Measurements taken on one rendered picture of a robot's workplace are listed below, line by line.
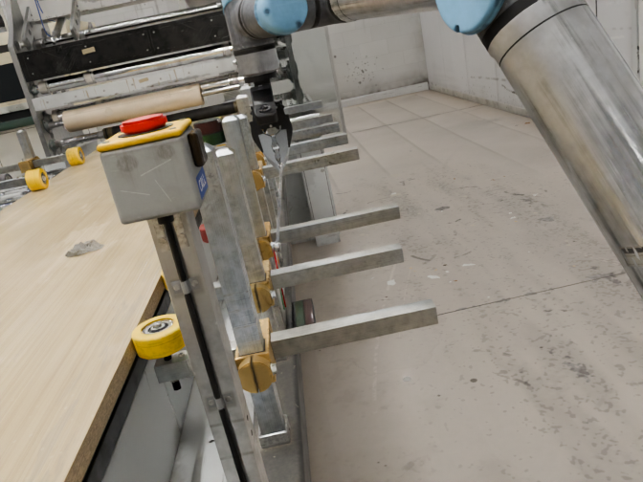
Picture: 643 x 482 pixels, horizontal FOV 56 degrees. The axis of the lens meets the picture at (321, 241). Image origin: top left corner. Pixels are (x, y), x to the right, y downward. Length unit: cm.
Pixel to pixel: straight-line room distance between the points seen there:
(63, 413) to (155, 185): 39
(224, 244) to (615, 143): 48
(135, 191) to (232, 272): 34
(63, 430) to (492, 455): 142
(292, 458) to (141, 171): 55
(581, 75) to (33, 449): 72
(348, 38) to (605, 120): 931
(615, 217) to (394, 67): 945
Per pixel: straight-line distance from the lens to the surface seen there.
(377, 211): 139
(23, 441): 81
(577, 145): 70
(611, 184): 69
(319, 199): 372
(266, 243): 132
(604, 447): 201
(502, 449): 200
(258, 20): 122
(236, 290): 85
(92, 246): 148
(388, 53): 1006
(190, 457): 115
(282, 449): 96
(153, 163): 52
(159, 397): 113
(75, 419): 80
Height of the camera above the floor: 128
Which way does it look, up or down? 19 degrees down
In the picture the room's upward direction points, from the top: 12 degrees counter-clockwise
